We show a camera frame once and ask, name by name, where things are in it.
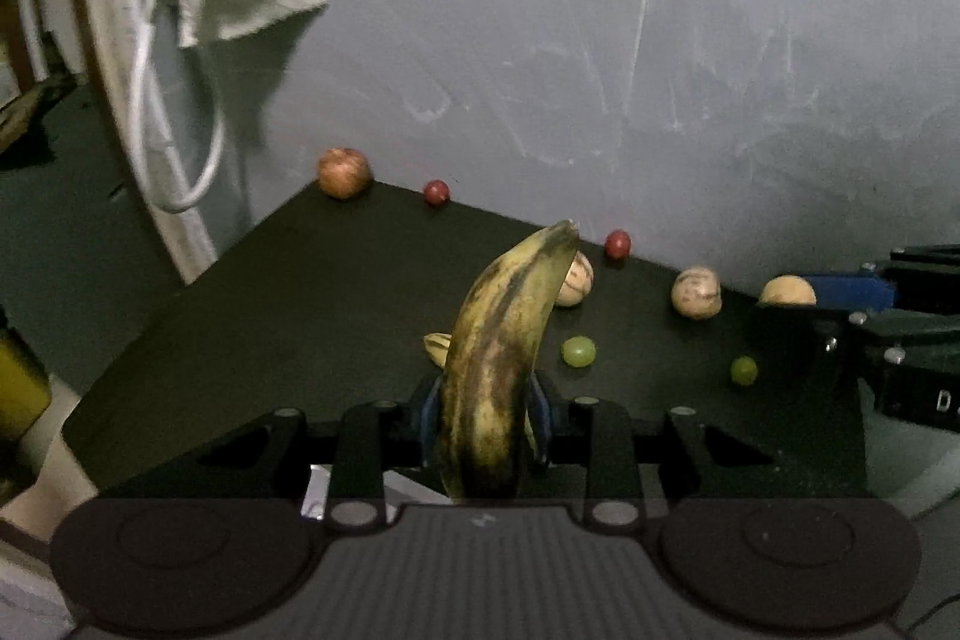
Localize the yellow canister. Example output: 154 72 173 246
0 312 52 442

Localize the white cable loop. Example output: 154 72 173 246
127 0 226 217

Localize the small green grape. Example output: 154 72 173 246
729 356 758 386

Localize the striped cream pepino melon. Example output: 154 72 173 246
555 252 596 307

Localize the red-yellow apple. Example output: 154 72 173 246
317 148 373 200

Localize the black table mat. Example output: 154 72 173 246
65 185 866 489

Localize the spotted ripe banana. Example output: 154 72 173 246
434 221 579 503

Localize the red cherry fruit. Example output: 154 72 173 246
421 179 451 208
604 229 631 262

